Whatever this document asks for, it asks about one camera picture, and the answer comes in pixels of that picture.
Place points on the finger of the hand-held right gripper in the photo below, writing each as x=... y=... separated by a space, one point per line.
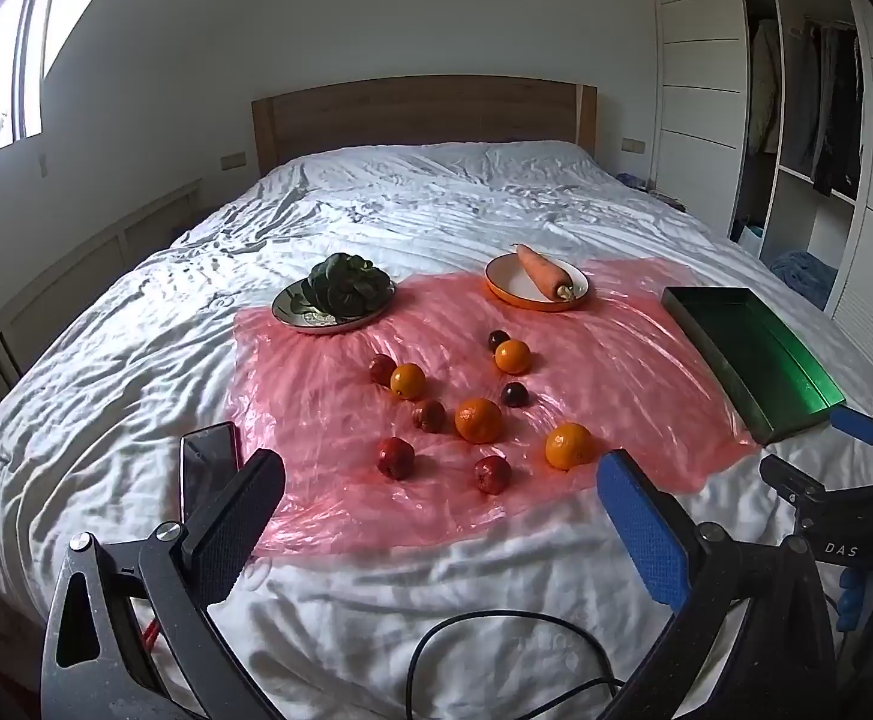
x=856 y=426
x=785 y=476

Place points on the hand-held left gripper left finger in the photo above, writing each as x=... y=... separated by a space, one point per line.
x=237 y=521

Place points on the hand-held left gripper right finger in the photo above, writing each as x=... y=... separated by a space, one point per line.
x=642 y=525

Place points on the orange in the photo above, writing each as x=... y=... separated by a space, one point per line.
x=479 y=421
x=408 y=382
x=570 y=447
x=513 y=357

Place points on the green metal tray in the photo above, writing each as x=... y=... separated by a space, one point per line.
x=759 y=360

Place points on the red apple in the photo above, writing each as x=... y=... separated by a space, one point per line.
x=396 y=458
x=429 y=416
x=381 y=369
x=493 y=475

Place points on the dark plum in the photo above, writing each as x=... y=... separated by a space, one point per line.
x=498 y=339
x=514 y=394

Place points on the black smartphone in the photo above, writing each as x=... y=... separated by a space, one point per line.
x=207 y=457

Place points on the blue blanket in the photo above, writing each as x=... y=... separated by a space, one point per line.
x=804 y=277

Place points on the pink plastic sheet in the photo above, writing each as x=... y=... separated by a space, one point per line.
x=331 y=360

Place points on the white bag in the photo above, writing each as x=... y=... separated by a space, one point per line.
x=751 y=240

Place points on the patterned green plate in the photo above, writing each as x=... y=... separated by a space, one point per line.
x=290 y=309

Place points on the dark leafy vegetable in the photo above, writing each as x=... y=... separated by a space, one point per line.
x=346 y=281

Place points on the carrot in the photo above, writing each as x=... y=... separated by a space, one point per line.
x=545 y=270

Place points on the orange rimmed white plate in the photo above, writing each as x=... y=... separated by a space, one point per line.
x=510 y=279

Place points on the hanging dark clothes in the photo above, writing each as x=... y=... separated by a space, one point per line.
x=834 y=112

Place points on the small bluish bedside item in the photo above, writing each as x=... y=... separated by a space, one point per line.
x=633 y=181

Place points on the hanging light jacket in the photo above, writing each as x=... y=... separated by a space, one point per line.
x=765 y=90

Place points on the bed with white sheet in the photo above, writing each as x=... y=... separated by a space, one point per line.
x=406 y=195

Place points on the white wardrobe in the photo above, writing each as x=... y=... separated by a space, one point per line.
x=699 y=52

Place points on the wooden headboard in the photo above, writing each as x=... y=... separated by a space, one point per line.
x=406 y=112

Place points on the low white wall cabinet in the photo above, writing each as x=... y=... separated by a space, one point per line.
x=69 y=262

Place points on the wall socket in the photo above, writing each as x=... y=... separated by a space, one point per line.
x=633 y=145
x=234 y=160

